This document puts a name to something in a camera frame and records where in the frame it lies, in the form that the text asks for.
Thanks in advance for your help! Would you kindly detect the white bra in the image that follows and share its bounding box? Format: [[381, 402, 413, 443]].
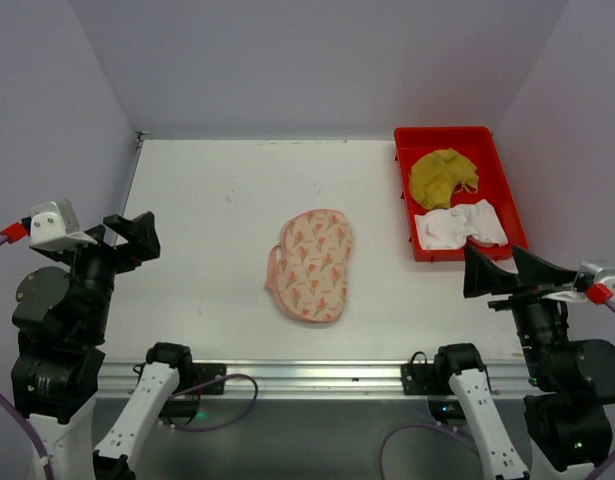
[[414, 200, 508, 250]]

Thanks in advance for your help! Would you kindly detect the mustard yellow bra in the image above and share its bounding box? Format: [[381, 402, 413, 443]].
[[408, 149, 479, 210]]

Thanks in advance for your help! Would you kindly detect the floral mesh laundry bag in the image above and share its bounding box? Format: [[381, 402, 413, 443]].
[[265, 209, 353, 324]]

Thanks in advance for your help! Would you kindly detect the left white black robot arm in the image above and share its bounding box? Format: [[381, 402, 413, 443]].
[[11, 203, 192, 479]]

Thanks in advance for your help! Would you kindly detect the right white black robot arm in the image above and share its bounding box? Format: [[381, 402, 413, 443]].
[[434, 246, 615, 479]]

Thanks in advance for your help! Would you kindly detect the red plastic tray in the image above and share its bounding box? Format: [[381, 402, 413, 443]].
[[394, 126, 529, 263]]

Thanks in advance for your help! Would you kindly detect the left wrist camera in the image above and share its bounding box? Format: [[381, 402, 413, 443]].
[[0, 199, 98, 252]]

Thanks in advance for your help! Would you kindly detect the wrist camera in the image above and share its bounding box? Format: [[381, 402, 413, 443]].
[[0, 199, 98, 252], [545, 260, 615, 305]]

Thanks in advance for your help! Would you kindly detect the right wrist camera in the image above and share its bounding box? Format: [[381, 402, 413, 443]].
[[545, 260, 615, 305]]

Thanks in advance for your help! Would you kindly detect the aluminium mounting rail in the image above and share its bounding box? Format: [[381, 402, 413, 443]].
[[97, 359, 539, 400]]

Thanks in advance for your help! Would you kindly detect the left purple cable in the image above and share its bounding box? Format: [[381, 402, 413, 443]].
[[0, 224, 259, 480]]

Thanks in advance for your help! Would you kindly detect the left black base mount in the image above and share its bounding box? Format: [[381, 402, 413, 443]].
[[159, 362, 227, 426]]

